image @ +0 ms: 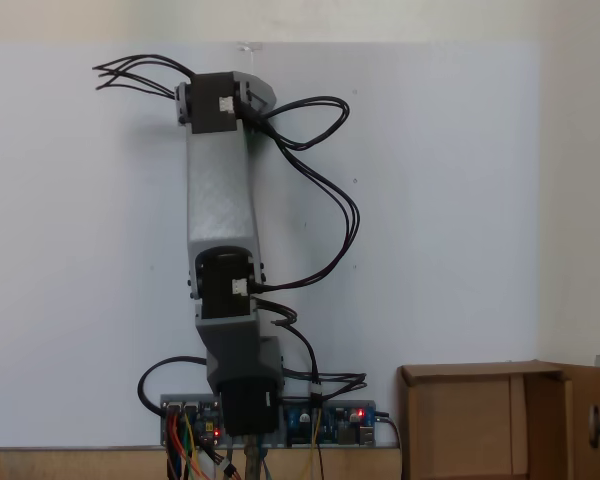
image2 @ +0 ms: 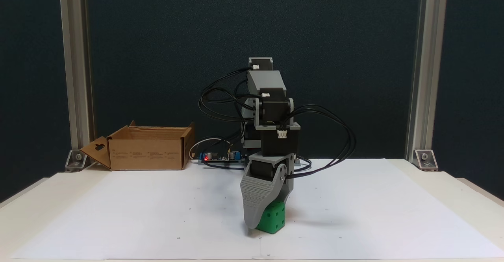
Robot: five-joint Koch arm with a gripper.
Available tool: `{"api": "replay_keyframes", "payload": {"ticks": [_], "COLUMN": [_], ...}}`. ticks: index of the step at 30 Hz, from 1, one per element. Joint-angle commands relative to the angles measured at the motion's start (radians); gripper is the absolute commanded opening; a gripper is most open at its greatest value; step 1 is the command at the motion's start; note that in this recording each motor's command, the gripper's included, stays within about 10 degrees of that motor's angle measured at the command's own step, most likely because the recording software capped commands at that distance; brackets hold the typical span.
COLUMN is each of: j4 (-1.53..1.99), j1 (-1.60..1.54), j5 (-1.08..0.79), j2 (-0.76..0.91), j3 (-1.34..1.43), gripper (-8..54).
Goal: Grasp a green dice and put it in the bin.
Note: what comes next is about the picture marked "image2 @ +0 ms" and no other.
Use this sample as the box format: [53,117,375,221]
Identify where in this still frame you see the broad ribbed grey gripper finger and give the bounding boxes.
[240,164,288,229]

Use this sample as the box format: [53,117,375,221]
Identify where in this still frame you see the narrow smooth grey gripper finger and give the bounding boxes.
[276,177,295,205]

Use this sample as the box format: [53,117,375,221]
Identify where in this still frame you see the green dice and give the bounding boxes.
[255,201,286,234]

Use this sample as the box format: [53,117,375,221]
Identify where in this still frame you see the blue board with capacitors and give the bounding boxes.
[209,150,244,163]

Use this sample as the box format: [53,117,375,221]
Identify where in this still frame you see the grey mounting plate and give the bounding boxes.
[198,159,302,166]

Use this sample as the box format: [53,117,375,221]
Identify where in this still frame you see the brown cardboard box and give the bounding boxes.
[80,120,196,171]

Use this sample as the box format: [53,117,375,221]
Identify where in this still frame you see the thick black power cable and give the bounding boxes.
[201,158,312,173]

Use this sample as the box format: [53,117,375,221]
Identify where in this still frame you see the white usb cable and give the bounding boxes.
[189,139,222,161]

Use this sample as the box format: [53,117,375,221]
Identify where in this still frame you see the black servo cable bundle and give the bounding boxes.
[199,67,256,123]
[289,105,357,177]

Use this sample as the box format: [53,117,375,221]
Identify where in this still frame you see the aluminium corner bracket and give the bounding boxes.
[414,149,439,172]
[64,149,94,172]

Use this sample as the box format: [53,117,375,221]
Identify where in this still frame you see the aluminium profile post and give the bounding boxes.
[405,0,449,164]
[58,0,96,164]

